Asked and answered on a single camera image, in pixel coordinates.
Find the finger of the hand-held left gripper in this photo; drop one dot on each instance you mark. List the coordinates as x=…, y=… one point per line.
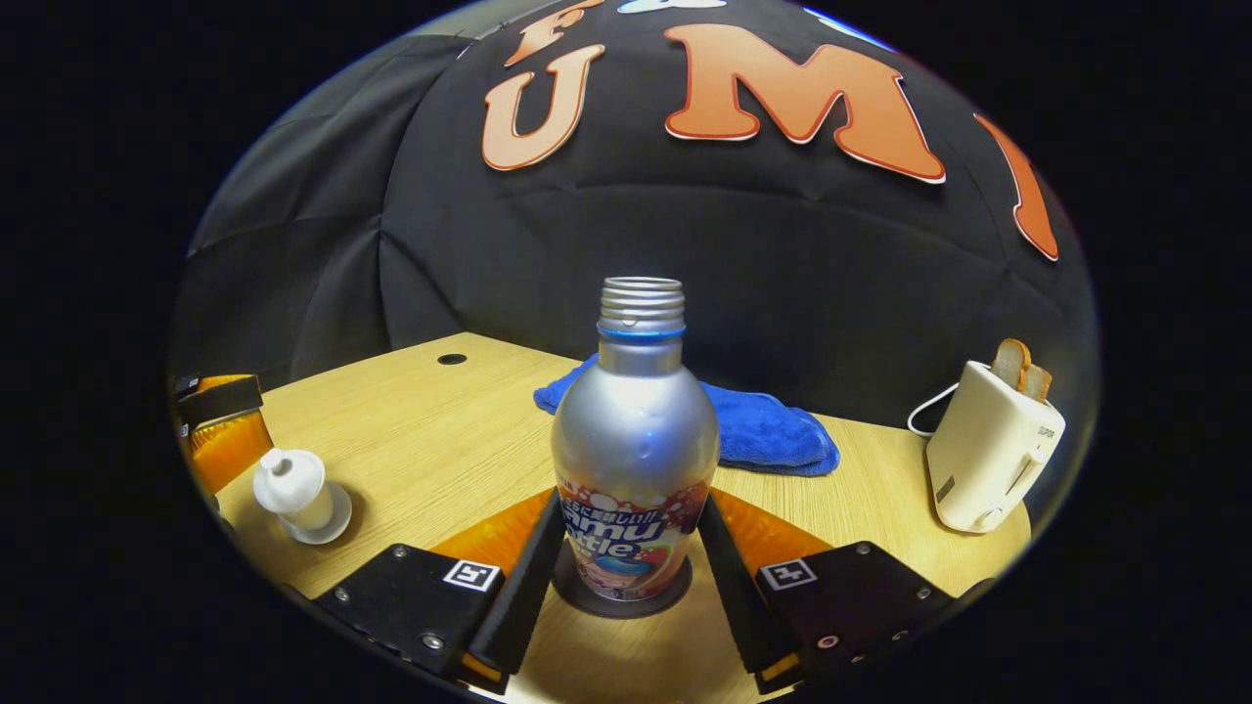
x=230, y=455
x=220, y=401

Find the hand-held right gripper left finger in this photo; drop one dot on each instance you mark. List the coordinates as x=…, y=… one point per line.
x=533, y=587

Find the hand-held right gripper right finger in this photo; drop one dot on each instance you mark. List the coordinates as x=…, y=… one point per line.
x=729, y=587

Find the dark round coaster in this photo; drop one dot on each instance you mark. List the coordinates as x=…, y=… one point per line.
x=577, y=598

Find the white teacup lid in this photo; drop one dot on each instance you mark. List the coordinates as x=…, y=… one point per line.
x=287, y=479

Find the white teacup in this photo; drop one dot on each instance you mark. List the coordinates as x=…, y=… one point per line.
x=315, y=510

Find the silver water bottle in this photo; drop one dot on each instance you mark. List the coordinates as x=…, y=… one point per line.
x=634, y=430

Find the white saucer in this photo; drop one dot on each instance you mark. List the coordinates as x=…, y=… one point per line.
x=337, y=523

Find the blue towel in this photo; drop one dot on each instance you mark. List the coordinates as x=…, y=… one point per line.
x=773, y=435

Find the white toaster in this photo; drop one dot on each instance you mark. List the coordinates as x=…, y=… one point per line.
x=988, y=460

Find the black backdrop cloth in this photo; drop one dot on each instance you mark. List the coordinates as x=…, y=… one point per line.
x=734, y=254

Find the toasted bread slice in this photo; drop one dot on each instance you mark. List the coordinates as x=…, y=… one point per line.
x=1037, y=383
x=1009, y=364

